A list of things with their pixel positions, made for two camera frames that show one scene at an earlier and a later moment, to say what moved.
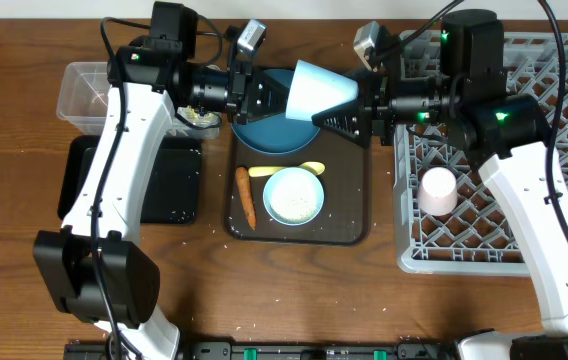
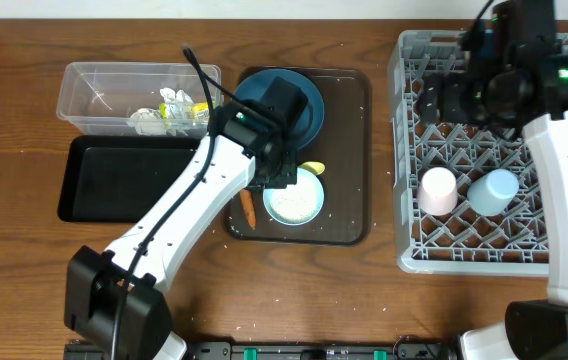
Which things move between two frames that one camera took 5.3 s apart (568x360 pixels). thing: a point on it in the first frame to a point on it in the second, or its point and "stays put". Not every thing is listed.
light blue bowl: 293,196 stays put
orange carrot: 246,194 stays put
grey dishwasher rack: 448,217 stays put
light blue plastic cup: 315,89 to 492,193
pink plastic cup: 438,193 stays put
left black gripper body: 236,96 to 283,173
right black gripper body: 379,103 to 457,100
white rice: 293,197 stays put
